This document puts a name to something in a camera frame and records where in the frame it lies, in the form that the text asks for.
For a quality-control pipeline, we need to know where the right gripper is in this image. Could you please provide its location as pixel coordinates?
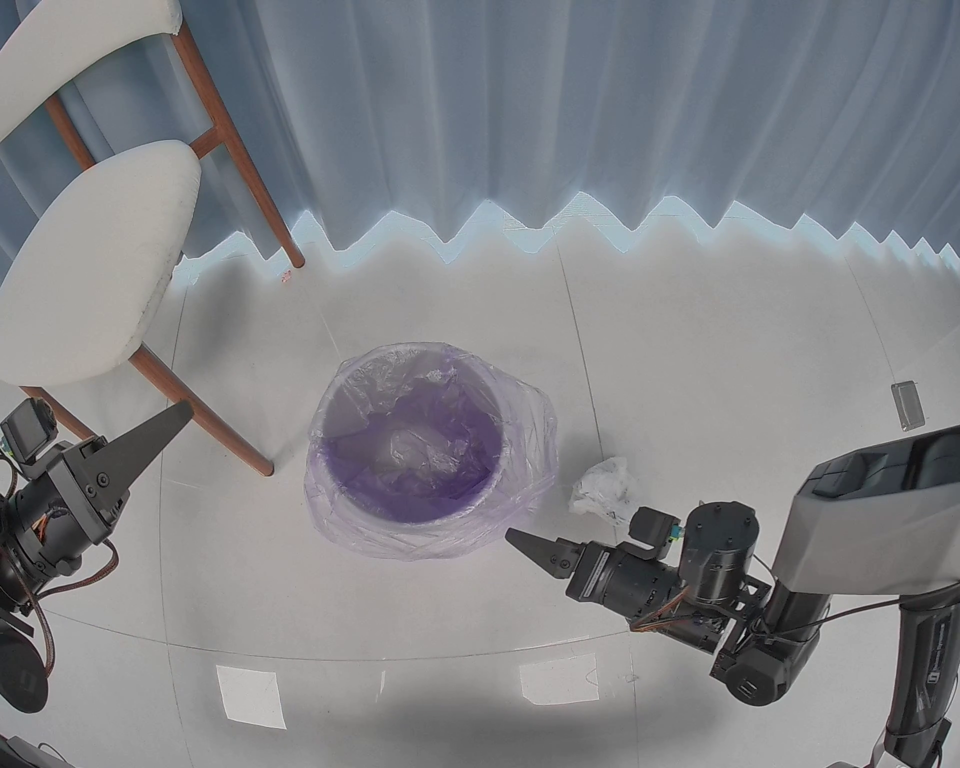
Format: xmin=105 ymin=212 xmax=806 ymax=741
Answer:
xmin=564 ymin=541 xmax=684 ymax=619

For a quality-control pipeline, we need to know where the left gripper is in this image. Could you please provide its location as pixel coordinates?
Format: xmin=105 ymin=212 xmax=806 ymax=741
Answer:
xmin=10 ymin=441 xmax=132 ymax=576

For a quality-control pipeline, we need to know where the purple plastic bag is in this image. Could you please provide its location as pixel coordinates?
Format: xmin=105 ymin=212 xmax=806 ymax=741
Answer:
xmin=303 ymin=341 xmax=560 ymax=562

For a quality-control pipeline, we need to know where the crumpled clear plastic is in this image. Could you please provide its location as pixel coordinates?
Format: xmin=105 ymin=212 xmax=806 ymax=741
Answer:
xmin=386 ymin=421 xmax=470 ymax=481

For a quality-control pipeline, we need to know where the white trash bin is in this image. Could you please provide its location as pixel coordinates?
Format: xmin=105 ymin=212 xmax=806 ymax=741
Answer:
xmin=313 ymin=343 xmax=505 ymax=526

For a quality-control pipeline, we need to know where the crumpled white wrapper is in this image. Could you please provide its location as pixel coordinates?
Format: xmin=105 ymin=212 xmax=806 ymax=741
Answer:
xmin=568 ymin=455 xmax=639 ymax=522

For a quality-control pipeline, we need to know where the white cushioned wooden chair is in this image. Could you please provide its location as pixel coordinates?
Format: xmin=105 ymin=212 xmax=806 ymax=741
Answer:
xmin=0 ymin=0 xmax=307 ymax=477

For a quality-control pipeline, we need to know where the pale blue curtain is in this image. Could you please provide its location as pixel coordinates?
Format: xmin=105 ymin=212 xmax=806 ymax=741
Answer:
xmin=0 ymin=0 xmax=960 ymax=265

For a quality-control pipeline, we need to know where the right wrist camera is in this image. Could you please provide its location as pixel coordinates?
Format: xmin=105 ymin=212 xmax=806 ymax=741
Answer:
xmin=628 ymin=507 xmax=680 ymax=560

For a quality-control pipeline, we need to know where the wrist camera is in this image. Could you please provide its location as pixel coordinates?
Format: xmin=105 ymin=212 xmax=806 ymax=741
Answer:
xmin=628 ymin=507 xmax=680 ymax=560
xmin=0 ymin=399 xmax=60 ymax=460

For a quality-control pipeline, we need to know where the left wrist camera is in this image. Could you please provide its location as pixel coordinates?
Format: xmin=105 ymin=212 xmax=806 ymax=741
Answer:
xmin=0 ymin=399 xmax=60 ymax=460

